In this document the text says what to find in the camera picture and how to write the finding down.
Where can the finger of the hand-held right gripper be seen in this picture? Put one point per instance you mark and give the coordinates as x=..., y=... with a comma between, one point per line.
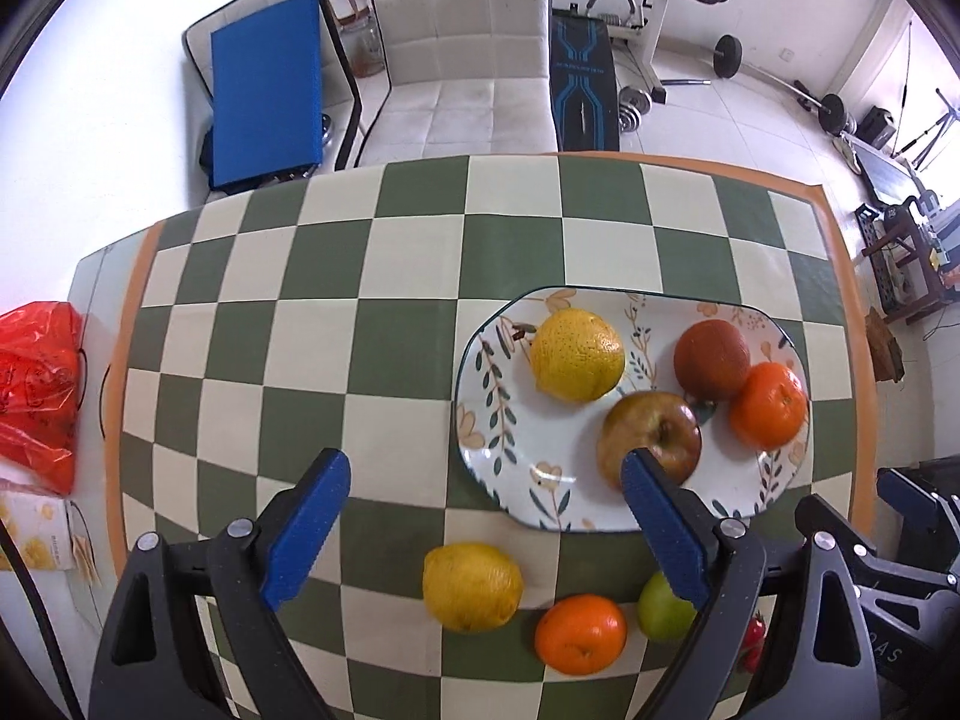
x=898, y=493

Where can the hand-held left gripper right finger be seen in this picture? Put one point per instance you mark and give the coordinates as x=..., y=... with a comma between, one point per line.
x=664, y=532

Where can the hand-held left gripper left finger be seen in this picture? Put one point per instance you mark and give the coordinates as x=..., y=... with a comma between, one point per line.
x=304, y=540

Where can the orange tangerine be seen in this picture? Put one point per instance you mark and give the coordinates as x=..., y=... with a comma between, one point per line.
x=771, y=406
x=581, y=634

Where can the floral ceramic plate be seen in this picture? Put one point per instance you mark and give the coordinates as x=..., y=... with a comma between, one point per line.
x=517, y=457

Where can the yellow lemon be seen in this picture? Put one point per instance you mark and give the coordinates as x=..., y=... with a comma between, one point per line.
x=472, y=586

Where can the red green apple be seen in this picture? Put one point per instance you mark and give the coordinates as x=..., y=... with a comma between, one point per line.
x=649, y=424

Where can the small red tomato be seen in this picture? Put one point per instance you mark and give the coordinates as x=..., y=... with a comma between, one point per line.
x=753, y=645

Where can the brown wooden piece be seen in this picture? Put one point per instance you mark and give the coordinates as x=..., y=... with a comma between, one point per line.
x=883, y=345

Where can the green white checkered tablecloth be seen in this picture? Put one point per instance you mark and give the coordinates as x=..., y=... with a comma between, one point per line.
x=300, y=390

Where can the dark red orange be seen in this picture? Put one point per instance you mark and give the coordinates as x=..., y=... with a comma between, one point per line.
x=711, y=358

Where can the large yellow citrus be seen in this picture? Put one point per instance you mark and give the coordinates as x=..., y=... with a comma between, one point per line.
x=577, y=352

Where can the black storage rack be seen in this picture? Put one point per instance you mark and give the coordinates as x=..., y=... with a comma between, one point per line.
x=904, y=255

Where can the yellow white cardboard box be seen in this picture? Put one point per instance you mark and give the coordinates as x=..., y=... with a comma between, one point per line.
x=41, y=532

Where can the red plastic bag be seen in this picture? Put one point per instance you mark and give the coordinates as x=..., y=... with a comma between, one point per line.
x=37, y=375

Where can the black treadmill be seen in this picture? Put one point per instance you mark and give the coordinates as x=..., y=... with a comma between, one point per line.
x=889, y=169

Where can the barbell with black plates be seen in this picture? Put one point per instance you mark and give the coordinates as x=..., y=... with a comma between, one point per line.
x=784, y=84

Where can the pair of metal dumbbells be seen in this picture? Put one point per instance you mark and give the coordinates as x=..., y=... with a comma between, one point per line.
x=634, y=109

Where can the blue foam board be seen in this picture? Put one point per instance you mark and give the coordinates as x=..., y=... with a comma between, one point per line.
x=266, y=90

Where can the black blue bench pad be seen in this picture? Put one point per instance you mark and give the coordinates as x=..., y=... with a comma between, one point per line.
x=583, y=82

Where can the glass jar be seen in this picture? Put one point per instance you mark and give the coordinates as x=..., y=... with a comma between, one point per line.
x=365, y=49

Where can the chair with blue cushion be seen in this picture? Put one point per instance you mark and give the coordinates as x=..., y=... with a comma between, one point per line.
x=199, y=37

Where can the white weight rack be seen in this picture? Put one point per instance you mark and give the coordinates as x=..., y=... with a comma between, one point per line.
x=660, y=7

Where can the white padded chair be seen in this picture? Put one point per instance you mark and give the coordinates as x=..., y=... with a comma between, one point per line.
x=457, y=37

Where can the camera tripod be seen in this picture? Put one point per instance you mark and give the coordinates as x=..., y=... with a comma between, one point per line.
x=941, y=116

